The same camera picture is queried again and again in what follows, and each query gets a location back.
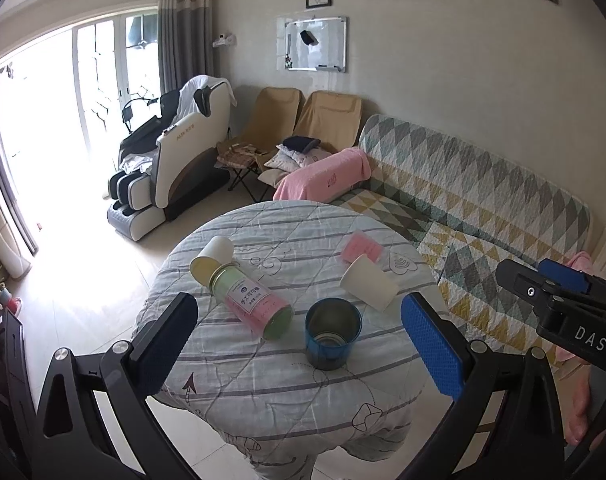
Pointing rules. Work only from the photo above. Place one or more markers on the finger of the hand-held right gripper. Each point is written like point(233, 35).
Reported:
point(525, 287)
point(565, 275)

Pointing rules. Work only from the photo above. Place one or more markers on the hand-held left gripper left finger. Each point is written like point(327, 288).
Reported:
point(165, 340)

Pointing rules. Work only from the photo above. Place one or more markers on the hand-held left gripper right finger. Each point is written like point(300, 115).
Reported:
point(430, 345)

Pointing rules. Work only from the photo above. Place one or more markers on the white paper cup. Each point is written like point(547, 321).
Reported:
point(370, 282)
point(214, 257)

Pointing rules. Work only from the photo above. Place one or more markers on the blue metal cup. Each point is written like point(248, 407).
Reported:
point(333, 332)

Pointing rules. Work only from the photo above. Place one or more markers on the pink cloth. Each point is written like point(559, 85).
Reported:
point(579, 261)

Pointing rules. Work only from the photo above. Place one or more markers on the clear bottle with pink filling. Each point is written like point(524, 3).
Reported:
point(253, 302)

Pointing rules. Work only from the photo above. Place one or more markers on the sofa with triangle pattern cover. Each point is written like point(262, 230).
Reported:
point(483, 195)

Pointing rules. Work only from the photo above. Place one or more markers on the pink packet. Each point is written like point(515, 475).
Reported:
point(362, 246)

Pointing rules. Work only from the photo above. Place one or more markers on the round table with striped cloth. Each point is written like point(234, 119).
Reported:
point(283, 400)

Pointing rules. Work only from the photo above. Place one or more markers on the dark wooden cabinet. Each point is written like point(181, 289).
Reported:
point(3, 385)

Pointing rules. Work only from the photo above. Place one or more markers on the white massage chair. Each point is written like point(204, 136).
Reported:
point(188, 160)

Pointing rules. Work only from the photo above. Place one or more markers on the plaid cloth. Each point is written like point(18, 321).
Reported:
point(238, 156)

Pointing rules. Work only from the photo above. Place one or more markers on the pink towel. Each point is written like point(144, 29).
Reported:
point(323, 175)

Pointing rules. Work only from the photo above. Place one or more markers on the patterned cushion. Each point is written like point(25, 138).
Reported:
point(295, 157)

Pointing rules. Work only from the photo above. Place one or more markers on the glass balcony door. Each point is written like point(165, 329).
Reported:
point(58, 135)

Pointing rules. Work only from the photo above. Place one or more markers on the dark folded cloth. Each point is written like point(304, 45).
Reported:
point(300, 143)

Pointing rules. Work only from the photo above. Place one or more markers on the beige folding chair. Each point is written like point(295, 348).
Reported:
point(270, 115)
point(330, 120)

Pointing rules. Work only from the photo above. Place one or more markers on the white towel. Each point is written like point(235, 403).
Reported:
point(193, 91)

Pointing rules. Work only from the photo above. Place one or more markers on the grey curtain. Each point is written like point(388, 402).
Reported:
point(183, 35)

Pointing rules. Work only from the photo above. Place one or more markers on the whiteboard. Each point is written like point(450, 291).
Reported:
point(328, 35)

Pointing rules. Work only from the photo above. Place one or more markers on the black whiteboard eraser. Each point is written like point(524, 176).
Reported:
point(309, 38)

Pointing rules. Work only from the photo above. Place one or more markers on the small white wall shelf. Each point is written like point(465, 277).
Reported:
point(225, 40)

